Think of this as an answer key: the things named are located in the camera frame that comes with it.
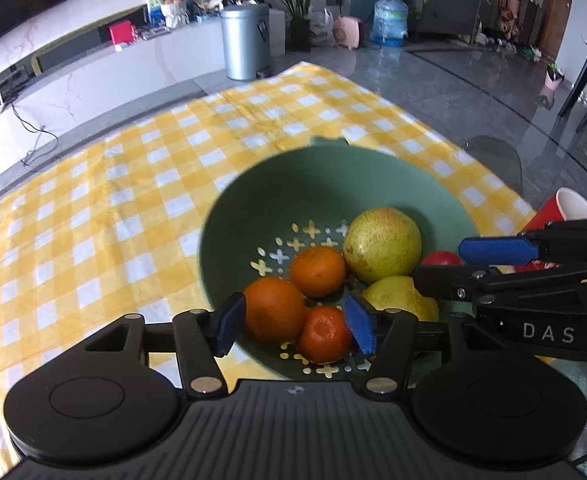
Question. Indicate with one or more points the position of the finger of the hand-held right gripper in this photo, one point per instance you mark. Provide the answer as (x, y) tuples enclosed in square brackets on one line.
[(496, 251), (448, 282)]

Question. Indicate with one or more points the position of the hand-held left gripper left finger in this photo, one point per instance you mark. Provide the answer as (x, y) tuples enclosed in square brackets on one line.
[(228, 325)]

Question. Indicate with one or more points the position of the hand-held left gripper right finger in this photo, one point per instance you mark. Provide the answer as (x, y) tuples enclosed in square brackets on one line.
[(361, 322)]

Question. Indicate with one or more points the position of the red apple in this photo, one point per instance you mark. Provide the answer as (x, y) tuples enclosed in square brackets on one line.
[(441, 258)]

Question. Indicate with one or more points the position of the orange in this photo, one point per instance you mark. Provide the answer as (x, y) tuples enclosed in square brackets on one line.
[(318, 271), (325, 335), (275, 309)]

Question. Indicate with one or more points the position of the pear with reddish blush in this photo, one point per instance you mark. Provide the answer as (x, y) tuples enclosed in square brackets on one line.
[(398, 300)]

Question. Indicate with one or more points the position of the speckled yellow-green pear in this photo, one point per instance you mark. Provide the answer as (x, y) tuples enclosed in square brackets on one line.
[(382, 245)]

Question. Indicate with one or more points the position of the green colander bowl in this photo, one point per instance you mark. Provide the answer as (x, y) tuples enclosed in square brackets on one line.
[(253, 200)]

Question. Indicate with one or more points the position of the red mug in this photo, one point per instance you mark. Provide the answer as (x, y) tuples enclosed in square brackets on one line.
[(553, 212)]

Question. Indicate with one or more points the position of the yellow checked tablecloth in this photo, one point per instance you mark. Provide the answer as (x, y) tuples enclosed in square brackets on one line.
[(98, 210)]

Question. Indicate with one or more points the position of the pink flower pot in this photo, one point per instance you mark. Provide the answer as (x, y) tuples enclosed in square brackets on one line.
[(554, 79)]

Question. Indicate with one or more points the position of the shelf with toys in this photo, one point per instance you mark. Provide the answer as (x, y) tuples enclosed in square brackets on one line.
[(516, 15)]

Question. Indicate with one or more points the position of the wooden door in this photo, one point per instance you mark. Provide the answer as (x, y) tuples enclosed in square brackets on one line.
[(561, 15)]

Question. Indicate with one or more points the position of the blue water jug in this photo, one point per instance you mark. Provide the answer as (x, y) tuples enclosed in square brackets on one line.
[(389, 20)]

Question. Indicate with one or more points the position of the dark cabinet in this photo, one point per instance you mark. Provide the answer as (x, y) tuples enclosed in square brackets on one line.
[(448, 0)]

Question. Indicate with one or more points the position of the white marble media cabinet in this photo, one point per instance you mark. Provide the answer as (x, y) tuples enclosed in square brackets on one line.
[(123, 85)]

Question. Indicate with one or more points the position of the pink fan heater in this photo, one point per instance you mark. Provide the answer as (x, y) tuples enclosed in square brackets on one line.
[(349, 32)]

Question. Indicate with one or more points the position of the grey metal trash can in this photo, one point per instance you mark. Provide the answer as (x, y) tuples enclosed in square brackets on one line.
[(246, 42)]

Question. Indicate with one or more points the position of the white plastic bag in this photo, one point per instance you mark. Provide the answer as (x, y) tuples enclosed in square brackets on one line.
[(321, 27)]

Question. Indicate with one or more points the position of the tall-leaf plant in black pot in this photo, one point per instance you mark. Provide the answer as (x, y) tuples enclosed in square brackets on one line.
[(301, 35)]

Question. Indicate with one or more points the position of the red box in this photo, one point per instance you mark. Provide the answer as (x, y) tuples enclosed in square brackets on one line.
[(122, 32)]

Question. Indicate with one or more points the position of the blue-green painting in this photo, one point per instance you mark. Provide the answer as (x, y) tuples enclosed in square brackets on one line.
[(153, 7)]

